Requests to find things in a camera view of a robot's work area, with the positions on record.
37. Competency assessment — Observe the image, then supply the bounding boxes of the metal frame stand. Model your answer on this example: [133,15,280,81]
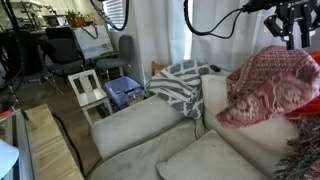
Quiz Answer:
[0,109,34,180]

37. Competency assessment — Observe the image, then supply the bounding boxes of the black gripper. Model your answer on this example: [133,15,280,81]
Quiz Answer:
[263,0,320,51]

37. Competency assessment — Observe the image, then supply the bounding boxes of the black hanging cable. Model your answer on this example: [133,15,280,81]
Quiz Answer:
[89,0,131,32]

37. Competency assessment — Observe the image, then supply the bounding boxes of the grey fringed throw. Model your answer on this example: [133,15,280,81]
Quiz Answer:
[273,114,320,180]

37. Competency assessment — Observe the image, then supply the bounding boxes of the white small chair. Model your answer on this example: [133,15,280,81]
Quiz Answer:
[67,68,114,127]

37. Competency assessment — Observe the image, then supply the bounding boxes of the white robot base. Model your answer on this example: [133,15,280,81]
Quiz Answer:
[0,139,20,180]

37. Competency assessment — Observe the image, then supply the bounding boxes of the beige fabric sofa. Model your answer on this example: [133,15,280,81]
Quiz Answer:
[87,68,320,180]

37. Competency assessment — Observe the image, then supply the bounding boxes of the beige square throw pillow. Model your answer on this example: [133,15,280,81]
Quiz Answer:
[155,129,268,180]

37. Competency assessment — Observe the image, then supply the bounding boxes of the wooden coffee table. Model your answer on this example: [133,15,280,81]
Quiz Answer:
[24,103,85,180]

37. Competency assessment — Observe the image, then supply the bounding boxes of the white tote bag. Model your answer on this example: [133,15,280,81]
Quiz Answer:
[73,24,115,60]

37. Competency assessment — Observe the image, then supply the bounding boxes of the black office chair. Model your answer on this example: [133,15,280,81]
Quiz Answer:
[0,30,46,88]

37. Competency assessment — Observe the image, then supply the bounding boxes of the grey office chair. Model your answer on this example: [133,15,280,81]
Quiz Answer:
[44,26,86,79]
[95,34,134,79]

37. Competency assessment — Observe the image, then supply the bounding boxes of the blue plastic bin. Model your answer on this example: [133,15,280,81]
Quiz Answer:
[104,75,145,110]

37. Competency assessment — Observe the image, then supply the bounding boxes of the cluttered desk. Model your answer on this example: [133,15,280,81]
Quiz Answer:
[0,19,68,38]

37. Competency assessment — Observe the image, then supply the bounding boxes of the black floor cable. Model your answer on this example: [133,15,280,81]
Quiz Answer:
[51,113,87,178]

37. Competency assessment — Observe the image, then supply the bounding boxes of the potted plant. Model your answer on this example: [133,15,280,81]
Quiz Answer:
[64,9,86,28]

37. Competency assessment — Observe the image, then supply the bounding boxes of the black remote control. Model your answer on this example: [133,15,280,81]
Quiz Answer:
[209,64,222,73]

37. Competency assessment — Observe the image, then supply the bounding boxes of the beige sofa back cushion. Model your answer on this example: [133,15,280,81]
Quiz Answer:
[199,73,300,178]

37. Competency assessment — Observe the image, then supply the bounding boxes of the wooden side stool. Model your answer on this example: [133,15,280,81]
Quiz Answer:
[151,61,168,77]

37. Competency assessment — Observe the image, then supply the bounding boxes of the grey white lattice blanket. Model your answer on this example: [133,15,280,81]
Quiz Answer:
[145,59,213,120]

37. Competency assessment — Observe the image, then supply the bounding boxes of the maroon patterned fleece blanket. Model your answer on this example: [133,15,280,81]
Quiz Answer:
[216,45,320,129]

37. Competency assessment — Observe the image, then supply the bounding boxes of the window blinds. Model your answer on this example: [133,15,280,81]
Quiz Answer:
[101,0,128,33]

